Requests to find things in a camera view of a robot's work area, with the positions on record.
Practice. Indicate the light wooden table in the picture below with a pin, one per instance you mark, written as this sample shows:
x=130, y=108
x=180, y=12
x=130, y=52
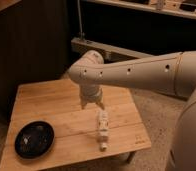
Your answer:
x=75, y=127

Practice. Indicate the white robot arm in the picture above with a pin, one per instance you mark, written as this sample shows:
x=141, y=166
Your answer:
x=173, y=74

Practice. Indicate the vertical metal pole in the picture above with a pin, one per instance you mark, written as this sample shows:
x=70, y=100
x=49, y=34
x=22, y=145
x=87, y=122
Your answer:
x=81, y=33

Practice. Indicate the wooden shelf with items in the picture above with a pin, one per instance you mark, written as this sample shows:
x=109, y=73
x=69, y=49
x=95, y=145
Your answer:
x=166, y=7

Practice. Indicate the small white labelled bottle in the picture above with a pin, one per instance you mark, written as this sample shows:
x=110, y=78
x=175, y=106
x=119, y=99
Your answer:
x=103, y=130

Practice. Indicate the grey metal beam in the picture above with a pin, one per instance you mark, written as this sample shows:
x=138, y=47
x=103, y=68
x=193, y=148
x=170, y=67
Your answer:
x=109, y=52

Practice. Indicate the dark wooden cabinet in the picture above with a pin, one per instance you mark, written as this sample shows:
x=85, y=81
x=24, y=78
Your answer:
x=34, y=46

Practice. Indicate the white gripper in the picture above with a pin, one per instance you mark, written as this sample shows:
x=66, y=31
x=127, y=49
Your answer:
x=91, y=94

